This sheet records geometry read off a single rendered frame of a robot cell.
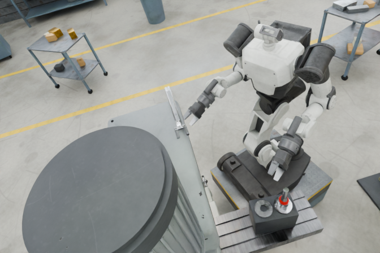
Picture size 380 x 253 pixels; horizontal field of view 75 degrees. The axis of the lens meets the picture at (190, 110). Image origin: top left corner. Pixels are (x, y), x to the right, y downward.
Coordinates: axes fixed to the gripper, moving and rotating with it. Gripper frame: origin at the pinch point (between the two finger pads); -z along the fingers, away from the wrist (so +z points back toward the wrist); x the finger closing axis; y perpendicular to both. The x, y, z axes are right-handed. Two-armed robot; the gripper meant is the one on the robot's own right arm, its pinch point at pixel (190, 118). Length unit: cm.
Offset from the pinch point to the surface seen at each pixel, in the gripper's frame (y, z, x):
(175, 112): 28, -4, 58
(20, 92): -389, -154, -129
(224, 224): 47, -35, -30
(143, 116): 21, -12, 59
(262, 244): 68, -28, -29
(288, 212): 69, -5, -17
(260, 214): 60, -15, -13
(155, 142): 55, -9, 96
